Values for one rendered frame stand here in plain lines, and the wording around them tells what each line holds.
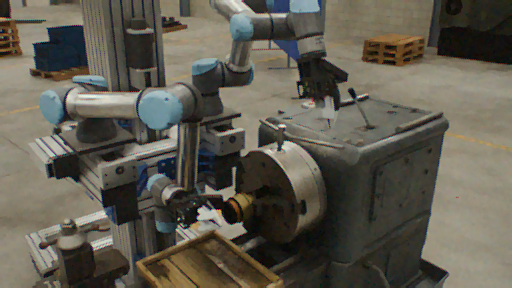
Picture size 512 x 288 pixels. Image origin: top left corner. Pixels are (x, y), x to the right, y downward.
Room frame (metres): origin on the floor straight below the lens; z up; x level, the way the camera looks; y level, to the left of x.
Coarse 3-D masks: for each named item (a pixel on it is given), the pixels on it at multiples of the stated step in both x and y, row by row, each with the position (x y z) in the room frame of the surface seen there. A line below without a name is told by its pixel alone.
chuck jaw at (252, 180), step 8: (240, 160) 1.28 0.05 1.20; (248, 160) 1.29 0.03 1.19; (240, 168) 1.28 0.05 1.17; (248, 168) 1.27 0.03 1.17; (240, 176) 1.25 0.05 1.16; (248, 176) 1.25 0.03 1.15; (256, 176) 1.27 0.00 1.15; (240, 184) 1.25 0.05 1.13; (248, 184) 1.23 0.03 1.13; (256, 184) 1.25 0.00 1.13; (264, 184) 1.26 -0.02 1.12; (248, 192) 1.22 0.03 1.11
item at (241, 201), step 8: (240, 192) 1.20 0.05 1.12; (232, 200) 1.17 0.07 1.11; (240, 200) 1.17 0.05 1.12; (248, 200) 1.17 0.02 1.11; (224, 208) 1.18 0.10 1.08; (232, 208) 1.14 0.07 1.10; (240, 208) 1.15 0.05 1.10; (248, 208) 1.16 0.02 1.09; (224, 216) 1.17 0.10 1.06; (232, 216) 1.18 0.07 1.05; (240, 216) 1.14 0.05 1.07; (248, 216) 1.16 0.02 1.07; (232, 224) 1.14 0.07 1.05
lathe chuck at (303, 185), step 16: (272, 144) 1.33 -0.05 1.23; (256, 160) 1.28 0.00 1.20; (272, 160) 1.22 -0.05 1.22; (288, 160) 1.22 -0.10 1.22; (272, 176) 1.22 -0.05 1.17; (288, 176) 1.17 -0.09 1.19; (304, 176) 1.19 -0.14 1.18; (256, 192) 1.29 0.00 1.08; (272, 192) 1.22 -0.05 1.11; (288, 192) 1.17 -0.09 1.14; (304, 192) 1.16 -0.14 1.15; (304, 208) 1.16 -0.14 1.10; (272, 224) 1.22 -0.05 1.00; (288, 224) 1.16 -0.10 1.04; (304, 224) 1.15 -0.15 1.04; (272, 240) 1.22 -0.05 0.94; (288, 240) 1.16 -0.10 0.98
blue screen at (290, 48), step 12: (276, 0) 9.49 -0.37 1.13; (288, 0) 8.37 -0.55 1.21; (324, 0) 6.21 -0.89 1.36; (276, 12) 9.47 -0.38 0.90; (288, 12) 8.25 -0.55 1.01; (324, 12) 6.22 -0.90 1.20; (264, 48) 10.25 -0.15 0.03; (276, 48) 10.26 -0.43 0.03; (288, 48) 8.22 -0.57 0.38; (288, 60) 8.22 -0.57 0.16; (324, 96) 6.22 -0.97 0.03
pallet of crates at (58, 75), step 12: (60, 36) 7.47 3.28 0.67; (72, 36) 7.62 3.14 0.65; (84, 36) 7.80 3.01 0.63; (36, 48) 7.39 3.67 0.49; (48, 48) 7.24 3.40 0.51; (60, 48) 7.41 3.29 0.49; (72, 48) 7.60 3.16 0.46; (84, 48) 7.80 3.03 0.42; (36, 60) 7.39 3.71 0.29; (48, 60) 7.23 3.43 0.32; (60, 60) 7.41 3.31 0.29; (72, 60) 7.59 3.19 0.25; (84, 60) 7.76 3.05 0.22; (36, 72) 7.54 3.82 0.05; (48, 72) 7.22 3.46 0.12; (60, 72) 7.53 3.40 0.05; (72, 72) 7.34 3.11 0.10; (84, 72) 7.52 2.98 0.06
